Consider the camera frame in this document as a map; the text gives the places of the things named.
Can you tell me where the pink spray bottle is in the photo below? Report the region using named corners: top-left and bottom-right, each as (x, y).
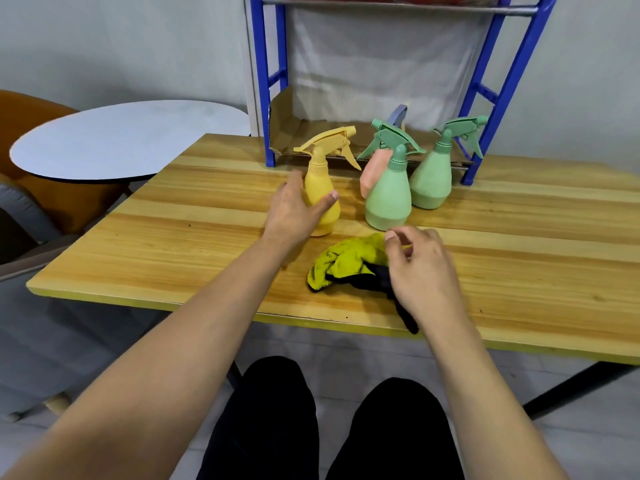
top-left (359, 104), bottom-right (409, 199)

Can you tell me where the green and black cloth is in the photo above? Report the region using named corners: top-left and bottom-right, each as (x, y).
top-left (306, 233), bottom-right (420, 335)

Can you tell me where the white cloth backdrop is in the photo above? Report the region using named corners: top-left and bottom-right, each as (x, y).
top-left (287, 7), bottom-right (493, 131)

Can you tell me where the person's left leg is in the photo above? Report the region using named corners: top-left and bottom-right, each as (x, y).
top-left (196, 356), bottom-right (320, 480)

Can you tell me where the blue metal shelf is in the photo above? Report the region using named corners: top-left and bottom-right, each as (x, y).
top-left (248, 0), bottom-right (560, 187)

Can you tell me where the person's leg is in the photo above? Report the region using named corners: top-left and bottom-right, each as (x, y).
top-left (325, 377), bottom-right (466, 480)
top-left (196, 356), bottom-right (320, 480)

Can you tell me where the person's left hand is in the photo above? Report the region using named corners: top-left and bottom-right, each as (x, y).
top-left (262, 169), bottom-right (340, 257)

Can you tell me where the yellow spray bottle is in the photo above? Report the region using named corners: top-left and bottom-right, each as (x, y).
top-left (293, 126), bottom-right (362, 237)

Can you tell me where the round white side table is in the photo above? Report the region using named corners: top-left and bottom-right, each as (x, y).
top-left (9, 99), bottom-right (251, 183)

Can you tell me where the stained brown cardboard sheet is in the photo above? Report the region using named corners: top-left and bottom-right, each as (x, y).
top-left (269, 87), bottom-right (476, 169)

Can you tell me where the person's right forearm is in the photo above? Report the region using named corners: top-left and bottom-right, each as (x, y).
top-left (427, 318), bottom-right (569, 480)

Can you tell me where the person's right hand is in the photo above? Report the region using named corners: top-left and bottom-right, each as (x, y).
top-left (383, 225), bottom-right (470, 337)

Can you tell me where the orange chair with grey shell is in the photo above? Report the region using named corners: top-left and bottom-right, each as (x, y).
top-left (0, 89), bottom-right (129, 235)

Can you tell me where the brown chair with grey shell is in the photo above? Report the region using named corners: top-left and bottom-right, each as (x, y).
top-left (0, 209), bottom-right (166, 423)

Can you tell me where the person's right leg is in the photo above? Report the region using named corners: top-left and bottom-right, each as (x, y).
top-left (325, 377), bottom-right (466, 480)

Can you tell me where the green spray bottle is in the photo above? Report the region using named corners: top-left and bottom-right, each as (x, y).
top-left (409, 116), bottom-right (489, 211)
top-left (357, 119), bottom-right (427, 231)

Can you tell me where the person's left forearm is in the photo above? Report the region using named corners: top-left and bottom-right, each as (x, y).
top-left (0, 236), bottom-right (291, 480)

